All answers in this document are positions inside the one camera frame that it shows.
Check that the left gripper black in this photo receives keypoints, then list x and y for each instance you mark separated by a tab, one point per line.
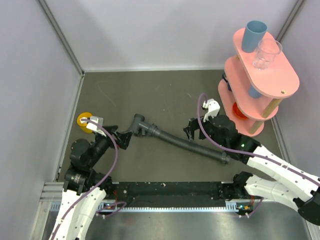
124	139

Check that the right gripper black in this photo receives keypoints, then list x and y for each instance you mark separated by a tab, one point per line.
189	131

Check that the grey plastic pipe fitting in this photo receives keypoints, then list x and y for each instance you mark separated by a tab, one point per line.
139	127

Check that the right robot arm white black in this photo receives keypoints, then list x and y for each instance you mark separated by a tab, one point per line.
291	186

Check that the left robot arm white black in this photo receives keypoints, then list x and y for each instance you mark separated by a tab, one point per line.
83	188

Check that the yellow plastic cup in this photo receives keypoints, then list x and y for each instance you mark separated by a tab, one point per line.
83	124

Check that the orange bowl bottom tier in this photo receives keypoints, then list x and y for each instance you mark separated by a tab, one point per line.
237	112

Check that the dark blue cup behind shelf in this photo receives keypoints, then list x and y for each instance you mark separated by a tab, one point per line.
224	77

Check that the pink three-tier shelf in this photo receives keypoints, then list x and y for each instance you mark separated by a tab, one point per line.
279	81

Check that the blue cup middle tier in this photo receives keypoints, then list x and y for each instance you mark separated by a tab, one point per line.
254	93

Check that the clear glass cup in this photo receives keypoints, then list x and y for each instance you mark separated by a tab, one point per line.
266	52

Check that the blue cup on top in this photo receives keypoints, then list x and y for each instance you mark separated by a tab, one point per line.
253	34

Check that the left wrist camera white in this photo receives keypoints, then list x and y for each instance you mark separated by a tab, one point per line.
94	124

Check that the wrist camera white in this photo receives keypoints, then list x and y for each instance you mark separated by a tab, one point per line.
212	109
94	124

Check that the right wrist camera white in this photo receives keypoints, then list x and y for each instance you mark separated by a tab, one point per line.
212	109

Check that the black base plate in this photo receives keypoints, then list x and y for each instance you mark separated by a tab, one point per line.
174	194

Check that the grey slotted cable duct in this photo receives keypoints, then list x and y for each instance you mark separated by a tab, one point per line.
107	208

